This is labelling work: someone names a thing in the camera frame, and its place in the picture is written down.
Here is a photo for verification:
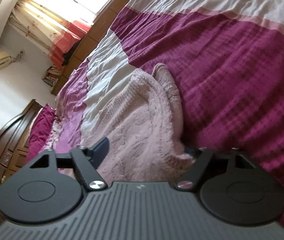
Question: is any maroon and white striped blanket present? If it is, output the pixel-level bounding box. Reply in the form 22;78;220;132
82;0;284;235

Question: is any magenta pillow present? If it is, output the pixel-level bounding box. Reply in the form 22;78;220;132
26;104;57;163

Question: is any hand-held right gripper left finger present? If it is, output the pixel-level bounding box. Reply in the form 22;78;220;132
22;137;110;189

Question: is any low wooden cabinet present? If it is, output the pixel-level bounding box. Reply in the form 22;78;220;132
51;0;162;96

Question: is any dark wooden headboard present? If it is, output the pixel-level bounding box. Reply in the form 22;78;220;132
0;99;45;230

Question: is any row of books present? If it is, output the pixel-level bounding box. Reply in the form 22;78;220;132
42;66;59;87

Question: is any floral curtain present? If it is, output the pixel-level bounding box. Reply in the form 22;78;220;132
9;0;90;61

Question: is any purple floral quilt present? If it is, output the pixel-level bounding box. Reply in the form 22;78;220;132
44;60;92;179

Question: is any pink knitted cardigan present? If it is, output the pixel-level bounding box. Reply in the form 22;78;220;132
81;62;198;183

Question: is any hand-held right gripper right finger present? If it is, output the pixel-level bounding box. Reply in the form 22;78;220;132
175;147;261;190

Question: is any black object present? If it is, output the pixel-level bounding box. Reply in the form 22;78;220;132
61;41;82;67

